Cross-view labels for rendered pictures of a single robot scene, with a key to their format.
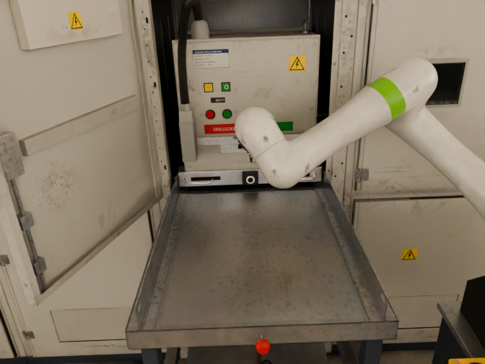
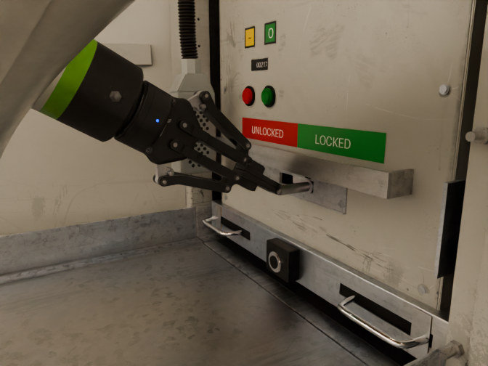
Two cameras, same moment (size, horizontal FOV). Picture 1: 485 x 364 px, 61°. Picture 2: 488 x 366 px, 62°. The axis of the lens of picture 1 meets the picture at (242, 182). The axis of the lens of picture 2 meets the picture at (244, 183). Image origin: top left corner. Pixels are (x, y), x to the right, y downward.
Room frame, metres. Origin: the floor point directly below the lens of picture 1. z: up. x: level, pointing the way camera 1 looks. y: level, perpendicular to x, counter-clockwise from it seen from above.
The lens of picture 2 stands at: (1.05, -0.50, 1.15)
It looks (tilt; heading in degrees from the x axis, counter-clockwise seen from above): 13 degrees down; 59
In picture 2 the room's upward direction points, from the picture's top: straight up
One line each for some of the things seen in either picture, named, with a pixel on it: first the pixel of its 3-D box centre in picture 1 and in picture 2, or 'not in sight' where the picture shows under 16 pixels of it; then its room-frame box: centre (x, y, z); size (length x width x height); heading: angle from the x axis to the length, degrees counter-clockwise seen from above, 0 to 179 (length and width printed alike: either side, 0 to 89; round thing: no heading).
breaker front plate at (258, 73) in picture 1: (248, 110); (297, 91); (1.42, -0.03, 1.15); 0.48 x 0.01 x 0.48; 90
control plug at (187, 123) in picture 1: (188, 134); (194, 123); (1.35, 0.18, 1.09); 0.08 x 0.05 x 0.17; 0
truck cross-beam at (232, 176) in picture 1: (250, 174); (301, 255); (1.43, -0.03, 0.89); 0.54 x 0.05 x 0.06; 90
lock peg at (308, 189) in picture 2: not in sight; (296, 181); (1.40, -0.06, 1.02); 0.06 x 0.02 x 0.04; 0
